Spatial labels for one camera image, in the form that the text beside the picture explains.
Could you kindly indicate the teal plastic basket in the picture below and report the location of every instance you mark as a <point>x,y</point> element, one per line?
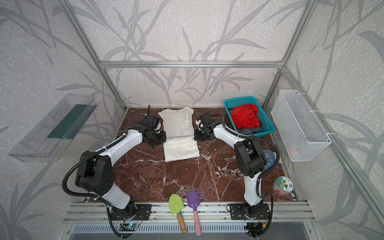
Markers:
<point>266,125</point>

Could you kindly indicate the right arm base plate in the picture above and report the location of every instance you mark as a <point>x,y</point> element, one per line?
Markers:
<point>238,212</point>

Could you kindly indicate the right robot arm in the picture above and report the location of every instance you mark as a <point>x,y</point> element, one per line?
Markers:
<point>250,158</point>

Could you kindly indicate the blue dotted work glove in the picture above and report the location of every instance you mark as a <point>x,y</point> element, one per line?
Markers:
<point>271,158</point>

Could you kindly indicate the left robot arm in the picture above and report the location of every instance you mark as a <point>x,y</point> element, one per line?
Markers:
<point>96,174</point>

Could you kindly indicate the red t-shirt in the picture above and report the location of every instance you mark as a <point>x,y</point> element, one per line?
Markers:
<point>246,117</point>

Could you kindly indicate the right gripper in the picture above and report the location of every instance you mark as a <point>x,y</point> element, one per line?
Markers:
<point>199,135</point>

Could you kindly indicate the green toy shovel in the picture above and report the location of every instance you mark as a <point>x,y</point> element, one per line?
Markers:
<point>176,205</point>

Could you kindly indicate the small green circuit board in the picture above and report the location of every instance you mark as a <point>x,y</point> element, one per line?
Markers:
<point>129,227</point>

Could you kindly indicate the white wire mesh basket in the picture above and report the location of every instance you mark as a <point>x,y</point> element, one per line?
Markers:
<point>301,132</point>

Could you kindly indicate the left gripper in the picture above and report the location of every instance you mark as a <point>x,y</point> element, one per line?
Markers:
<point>159,138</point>

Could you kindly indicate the clear plastic wall shelf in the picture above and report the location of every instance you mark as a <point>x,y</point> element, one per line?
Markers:
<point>50,138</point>

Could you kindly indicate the white printed t-shirt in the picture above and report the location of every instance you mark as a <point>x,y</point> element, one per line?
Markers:
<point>180,143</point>

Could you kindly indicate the aluminium frame crossbar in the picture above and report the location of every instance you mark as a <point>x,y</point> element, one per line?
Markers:
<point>186,64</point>

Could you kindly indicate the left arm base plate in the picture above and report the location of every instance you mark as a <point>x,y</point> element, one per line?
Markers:
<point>141,211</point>

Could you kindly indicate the purple toy shovel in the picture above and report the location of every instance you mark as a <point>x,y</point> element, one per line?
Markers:
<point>194,200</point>

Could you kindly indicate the grey t-shirt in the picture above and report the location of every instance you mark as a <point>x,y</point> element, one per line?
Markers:
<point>251,131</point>

